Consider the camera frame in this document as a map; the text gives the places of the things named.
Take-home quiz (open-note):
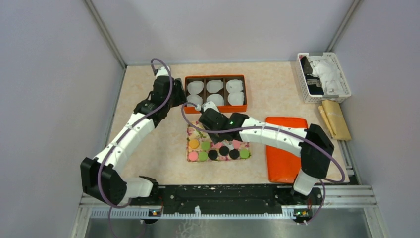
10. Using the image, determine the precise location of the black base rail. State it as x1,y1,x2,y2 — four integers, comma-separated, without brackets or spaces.
130,184,322,215

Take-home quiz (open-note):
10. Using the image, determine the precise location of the pink cookie middle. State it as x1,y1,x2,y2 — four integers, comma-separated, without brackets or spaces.
213,142,223,149

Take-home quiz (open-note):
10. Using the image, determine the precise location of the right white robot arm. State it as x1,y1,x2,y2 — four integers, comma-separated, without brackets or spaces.
196,102,334,204

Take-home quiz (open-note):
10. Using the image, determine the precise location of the orange box lid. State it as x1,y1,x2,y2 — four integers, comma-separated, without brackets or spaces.
265,117,308,184

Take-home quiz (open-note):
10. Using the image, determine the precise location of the white paper cup one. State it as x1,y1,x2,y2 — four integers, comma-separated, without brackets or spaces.
187,81,204,95

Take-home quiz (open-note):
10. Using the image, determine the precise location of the black item in basket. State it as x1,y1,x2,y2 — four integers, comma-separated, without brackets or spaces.
300,56,324,95

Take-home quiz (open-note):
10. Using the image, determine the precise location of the purple cable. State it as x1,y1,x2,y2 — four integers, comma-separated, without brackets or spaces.
180,102,346,226
97,58,173,238

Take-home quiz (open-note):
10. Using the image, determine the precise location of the pink cookie right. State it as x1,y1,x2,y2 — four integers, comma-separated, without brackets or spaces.
232,140,241,150

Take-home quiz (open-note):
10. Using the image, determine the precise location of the white paper cup six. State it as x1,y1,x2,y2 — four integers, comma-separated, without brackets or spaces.
227,91,245,106

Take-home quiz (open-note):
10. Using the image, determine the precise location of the green cookie bottom left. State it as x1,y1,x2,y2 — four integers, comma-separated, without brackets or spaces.
198,151,209,162

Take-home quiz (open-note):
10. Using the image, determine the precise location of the pink cookie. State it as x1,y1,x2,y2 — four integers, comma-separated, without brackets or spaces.
213,142,223,149
232,140,241,150
187,151,199,162

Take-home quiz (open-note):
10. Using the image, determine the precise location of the tan paper bag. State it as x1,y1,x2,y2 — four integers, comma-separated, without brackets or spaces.
318,100,352,141

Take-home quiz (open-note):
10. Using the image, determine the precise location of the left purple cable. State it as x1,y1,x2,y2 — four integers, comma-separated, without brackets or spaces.
97,58,173,238

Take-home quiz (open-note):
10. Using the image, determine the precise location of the black cookie middle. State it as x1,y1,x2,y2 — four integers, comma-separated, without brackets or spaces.
219,146,230,156

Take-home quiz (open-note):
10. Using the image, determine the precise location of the white paper cup two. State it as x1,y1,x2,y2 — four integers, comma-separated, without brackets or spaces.
206,80,223,94

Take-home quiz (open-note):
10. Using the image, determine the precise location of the orange cookie box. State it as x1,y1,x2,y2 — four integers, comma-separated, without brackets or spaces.
182,74,248,115

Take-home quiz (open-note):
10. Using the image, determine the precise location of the black cookie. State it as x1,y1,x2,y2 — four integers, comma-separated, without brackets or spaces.
208,150,219,161
229,149,240,160
219,146,230,156

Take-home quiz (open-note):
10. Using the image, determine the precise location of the white paper cup five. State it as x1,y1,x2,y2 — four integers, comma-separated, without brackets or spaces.
206,94,224,106

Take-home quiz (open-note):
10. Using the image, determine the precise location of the green cookie bottom right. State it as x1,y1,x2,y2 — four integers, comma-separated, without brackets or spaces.
239,148,251,159

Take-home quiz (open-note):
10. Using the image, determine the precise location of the floral tray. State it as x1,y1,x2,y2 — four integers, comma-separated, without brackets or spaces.
186,125,252,163

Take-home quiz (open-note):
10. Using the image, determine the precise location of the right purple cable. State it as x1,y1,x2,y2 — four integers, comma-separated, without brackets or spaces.
180,102,346,226

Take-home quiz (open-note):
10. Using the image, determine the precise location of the white plastic basket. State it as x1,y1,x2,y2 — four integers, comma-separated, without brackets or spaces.
295,52,351,103

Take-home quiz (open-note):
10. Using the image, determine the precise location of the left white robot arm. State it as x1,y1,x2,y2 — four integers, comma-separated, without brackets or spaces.
80,66,186,207

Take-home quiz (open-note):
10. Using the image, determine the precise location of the black cookie right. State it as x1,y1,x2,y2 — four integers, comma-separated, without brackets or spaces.
229,149,240,160

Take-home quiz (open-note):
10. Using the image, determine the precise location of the black cookie left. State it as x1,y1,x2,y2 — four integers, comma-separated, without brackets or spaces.
208,150,219,161

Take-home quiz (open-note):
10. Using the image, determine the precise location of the green cookie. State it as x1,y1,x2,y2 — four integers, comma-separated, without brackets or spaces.
198,151,209,162
201,141,211,151
239,148,251,159

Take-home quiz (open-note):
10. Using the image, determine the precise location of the green cookie middle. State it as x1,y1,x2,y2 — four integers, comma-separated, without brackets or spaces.
201,141,211,151

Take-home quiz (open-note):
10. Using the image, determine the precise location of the white paper cup three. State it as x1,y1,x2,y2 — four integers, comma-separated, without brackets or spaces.
226,79,244,94

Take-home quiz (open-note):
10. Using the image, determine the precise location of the pink cookie bottom left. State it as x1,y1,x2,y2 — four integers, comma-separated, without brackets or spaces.
187,151,199,162

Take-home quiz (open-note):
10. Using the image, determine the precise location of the white paper cup four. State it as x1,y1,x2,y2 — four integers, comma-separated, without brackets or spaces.
186,94,203,107

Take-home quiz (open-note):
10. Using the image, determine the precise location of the orange cookie five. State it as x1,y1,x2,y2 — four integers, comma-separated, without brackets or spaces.
189,139,200,149

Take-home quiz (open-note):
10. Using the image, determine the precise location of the white cloth in basket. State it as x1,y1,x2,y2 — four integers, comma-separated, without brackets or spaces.
308,56,344,95

